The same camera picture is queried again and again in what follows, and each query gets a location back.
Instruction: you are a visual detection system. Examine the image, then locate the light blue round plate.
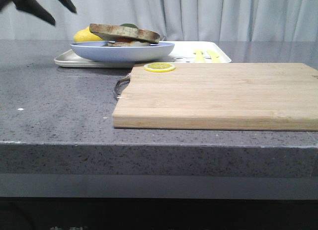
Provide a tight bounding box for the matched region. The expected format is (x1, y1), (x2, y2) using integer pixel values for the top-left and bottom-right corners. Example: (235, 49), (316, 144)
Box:
(71, 41), (174, 63)

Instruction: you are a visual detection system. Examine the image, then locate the fried egg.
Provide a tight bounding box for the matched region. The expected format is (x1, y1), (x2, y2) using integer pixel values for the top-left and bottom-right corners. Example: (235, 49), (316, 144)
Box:
(115, 37), (134, 43)

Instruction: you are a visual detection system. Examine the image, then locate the bread slice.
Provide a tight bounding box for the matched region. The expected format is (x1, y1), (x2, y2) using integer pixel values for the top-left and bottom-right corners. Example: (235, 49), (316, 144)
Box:
(107, 40), (151, 47)
(89, 23), (160, 44)

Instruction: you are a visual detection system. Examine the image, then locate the lemon slice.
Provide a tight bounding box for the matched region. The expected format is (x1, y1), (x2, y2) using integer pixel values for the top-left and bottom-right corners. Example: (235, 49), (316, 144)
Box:
(144, 62), (175, 73)

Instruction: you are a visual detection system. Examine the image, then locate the metal cutting board handle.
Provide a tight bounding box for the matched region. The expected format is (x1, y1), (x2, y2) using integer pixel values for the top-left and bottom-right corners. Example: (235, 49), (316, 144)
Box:
(113, 73), (131, 100)

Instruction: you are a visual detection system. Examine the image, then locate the yellow plastic fork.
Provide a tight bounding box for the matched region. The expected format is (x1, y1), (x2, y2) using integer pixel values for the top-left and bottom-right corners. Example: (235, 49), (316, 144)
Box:
(193, 49), (206, 63)

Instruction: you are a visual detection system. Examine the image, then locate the wooden cutting board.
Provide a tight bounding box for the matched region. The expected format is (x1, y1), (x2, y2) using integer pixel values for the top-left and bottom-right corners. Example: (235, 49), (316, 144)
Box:
(112, 63), (318, 131)

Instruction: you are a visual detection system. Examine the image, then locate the yellow plastic knife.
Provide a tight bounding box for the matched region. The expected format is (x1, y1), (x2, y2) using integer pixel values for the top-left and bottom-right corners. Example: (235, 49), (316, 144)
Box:
(207, 50), (221, 63)

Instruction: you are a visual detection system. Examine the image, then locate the green lime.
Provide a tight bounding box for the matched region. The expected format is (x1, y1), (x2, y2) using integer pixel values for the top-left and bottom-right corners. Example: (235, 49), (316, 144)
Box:
(120, 23), (138, 29)

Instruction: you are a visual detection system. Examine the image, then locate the front yellow lemon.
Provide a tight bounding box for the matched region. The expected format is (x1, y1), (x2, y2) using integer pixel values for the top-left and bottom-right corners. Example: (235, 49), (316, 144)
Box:
(74, 27), (103, 42)

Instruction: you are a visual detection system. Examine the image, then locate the grey curtain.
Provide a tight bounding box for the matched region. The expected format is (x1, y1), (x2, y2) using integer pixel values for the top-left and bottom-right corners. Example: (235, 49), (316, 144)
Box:
(0, 0), (318, 42)

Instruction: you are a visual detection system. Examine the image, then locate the white bear tray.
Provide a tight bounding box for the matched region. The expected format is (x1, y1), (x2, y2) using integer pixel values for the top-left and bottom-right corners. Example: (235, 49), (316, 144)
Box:
(54, 41), (232, 69)

